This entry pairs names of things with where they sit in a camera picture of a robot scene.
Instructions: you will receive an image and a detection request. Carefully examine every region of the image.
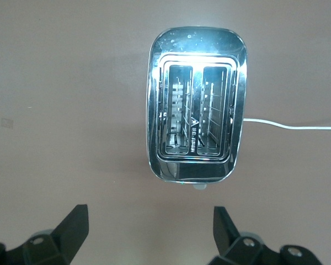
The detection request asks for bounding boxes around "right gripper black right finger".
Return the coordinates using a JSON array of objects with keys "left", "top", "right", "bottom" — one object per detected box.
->
[{"left": 206, "top": 206, "right": 323, "bottom": 265}]

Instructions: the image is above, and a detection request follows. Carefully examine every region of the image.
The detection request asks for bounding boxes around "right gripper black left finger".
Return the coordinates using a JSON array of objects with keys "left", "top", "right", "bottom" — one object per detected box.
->
[{"left": 0, "top": 204, "right": 89, "bottom": 265}]

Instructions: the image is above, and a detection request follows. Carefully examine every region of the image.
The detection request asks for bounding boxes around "chrome and beige toaster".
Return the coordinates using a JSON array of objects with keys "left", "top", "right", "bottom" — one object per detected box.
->
[{"left": 145, "top": 26, "right": 248, "bottom": 192}]

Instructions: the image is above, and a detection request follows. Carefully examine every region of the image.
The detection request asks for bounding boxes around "white toaster power cord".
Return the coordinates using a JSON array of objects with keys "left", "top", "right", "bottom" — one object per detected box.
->
[{"left": 242, "top": 118, "right": 331, "bottom": 131}]

